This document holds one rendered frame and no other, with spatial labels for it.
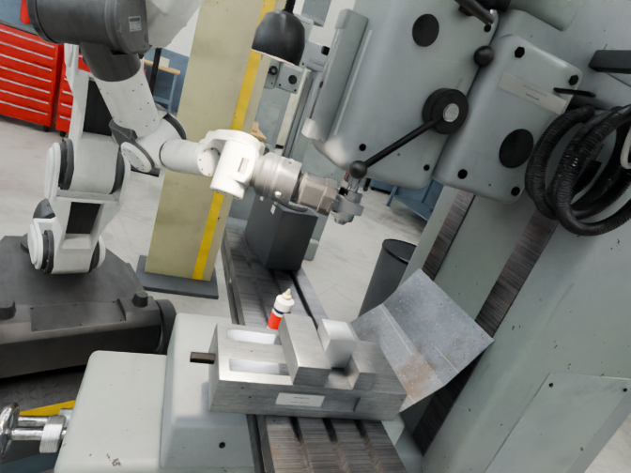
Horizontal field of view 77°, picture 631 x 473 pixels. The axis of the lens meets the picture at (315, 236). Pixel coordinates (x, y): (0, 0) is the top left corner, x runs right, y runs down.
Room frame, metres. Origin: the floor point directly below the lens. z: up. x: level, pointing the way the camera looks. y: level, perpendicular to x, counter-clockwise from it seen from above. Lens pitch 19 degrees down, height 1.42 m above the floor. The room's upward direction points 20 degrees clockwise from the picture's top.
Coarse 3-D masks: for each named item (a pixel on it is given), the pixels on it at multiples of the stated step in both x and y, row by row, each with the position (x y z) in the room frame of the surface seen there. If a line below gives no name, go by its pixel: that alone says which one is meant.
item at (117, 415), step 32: (96, 352) 0.75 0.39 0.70; (96, 384) 0.66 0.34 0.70; (128, 384) 0.69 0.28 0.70; (160, 384) 0.72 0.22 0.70; (96, 416) 0.59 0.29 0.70; (128, 416) 0.61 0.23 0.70; (160, 416) 0.64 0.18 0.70; (64, 448) 0.51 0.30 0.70; (96, 448) 0.53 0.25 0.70; (128, 448) 0.55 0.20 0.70; (160, 448) 0.57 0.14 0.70; (416, 448) 0.80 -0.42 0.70
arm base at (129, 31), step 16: (32, 0) 0.65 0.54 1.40; (112, 0) 0.67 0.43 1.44; (128, 0) 0.70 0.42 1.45; (144, 0) 0.76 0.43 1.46; (32, 16) 0.65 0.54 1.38; (112, 16) 0.66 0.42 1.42; (128, 16) 0.70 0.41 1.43; (144, 16) 0.76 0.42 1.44; (112, 32) 0.67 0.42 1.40; (128, 32) 0.70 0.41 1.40; (144, 32) 0.76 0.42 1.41; (128, 48) 0.70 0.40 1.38; (144, 48) 0.76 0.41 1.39
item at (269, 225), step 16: (256, 208) 1.20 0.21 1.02; (272, 208) 1.11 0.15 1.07; (288, 208) 1.10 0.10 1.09; (304, 208) 1.12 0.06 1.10; (256, 224) 1.18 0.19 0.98; (272, 224) 1.09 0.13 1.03; (288, 224) 1.08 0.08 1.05; (304, 224) 1.11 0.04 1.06; (256, 240) 1.15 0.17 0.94; (272, 240) 1.06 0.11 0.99; (288, 240) 1.09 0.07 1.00; (304, 240) 1.12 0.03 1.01; (272, 256) 1.07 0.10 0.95; (288, 256) 1.10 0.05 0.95
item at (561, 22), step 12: (516, 0) 0.71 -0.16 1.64; (528, 0) 0.71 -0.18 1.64; (540, 0) 0.72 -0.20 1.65; (552, 0) 0.73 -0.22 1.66; (564, 0) 0.74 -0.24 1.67; (576, 0) 0.75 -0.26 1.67; (528, 12) 0.73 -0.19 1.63; (540, 12) 0.73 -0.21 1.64; (552, 12) 0.73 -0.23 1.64; (564, 12) 0.74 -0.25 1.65; (576, 12) 0.75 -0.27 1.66; (552, 24) 0.75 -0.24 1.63; (564, 24) 0.75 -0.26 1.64
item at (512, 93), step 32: (512, 64) 0.72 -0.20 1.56; (544, 64) 0.74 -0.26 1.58; (480, 96) 0.72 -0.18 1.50; (512, 96) 0.73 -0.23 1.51; (544, 96) 0.76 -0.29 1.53; (480, 128) 0.72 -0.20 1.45; (512, 128) 0.74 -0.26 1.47; (544, 128) 0.77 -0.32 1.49; (448, 160) 0.72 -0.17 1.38; (480, 160) 0.73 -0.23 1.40; (512, 160) 0.75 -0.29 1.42; (480, 192) 0.75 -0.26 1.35; (512, 192) 0.77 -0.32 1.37
